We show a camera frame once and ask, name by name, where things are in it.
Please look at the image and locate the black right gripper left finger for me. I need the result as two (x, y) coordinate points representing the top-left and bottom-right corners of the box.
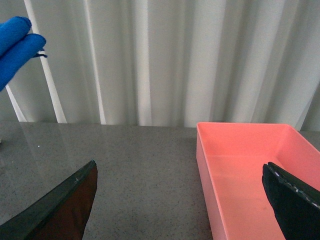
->
(0, 160), (98, 240)

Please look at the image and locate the blue microfiber cloth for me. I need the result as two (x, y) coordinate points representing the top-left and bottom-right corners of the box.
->
(0, 16), (48, 90)

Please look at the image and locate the pink plastic bin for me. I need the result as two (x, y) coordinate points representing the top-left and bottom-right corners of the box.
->
(196, 122), (320, 240)

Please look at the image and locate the white pleated curtain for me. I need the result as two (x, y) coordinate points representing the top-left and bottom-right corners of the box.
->
(0, 0), (320, 131)

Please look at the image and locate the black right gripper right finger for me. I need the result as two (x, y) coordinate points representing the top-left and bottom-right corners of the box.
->
(262, 162), (320, 240)

